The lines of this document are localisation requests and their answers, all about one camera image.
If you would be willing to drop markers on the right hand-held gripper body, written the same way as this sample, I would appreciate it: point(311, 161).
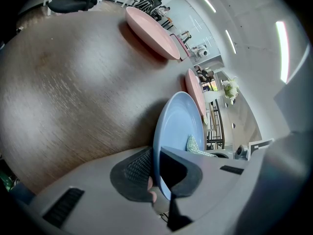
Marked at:
point(244, 150)

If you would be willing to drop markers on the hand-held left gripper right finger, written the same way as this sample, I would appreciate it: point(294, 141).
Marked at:
point(215, 180)

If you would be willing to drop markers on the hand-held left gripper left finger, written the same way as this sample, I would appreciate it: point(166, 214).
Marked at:
point(93, 204)

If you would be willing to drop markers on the green patterned sponge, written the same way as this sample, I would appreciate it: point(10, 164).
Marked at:
point(193, 146)

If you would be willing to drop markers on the blue plate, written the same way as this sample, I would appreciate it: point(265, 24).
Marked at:
point(176, 121)

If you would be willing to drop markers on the pink plate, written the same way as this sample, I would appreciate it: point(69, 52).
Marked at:
point(195, 92)
point(151, 30)

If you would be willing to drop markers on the person's left hand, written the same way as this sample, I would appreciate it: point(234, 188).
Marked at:
point(152, 192)

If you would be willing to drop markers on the black metal railing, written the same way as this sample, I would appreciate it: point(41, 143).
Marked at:
point(218, 121)

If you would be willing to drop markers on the yellow green sponge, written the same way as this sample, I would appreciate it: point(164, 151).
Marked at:
point(205, 120)

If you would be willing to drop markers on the white ceramic vase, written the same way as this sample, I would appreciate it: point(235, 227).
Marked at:
point(212, 95)

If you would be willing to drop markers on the white vase with flowers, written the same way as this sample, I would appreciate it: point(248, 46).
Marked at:
point(231, 88)

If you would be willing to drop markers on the red hardcover book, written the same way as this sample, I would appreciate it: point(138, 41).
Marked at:
point(182, 45)

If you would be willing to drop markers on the round wooden table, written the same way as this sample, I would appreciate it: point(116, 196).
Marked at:
point(168, 23)

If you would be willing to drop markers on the black backpack white stripes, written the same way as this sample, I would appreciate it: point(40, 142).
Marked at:
point(146, 4)

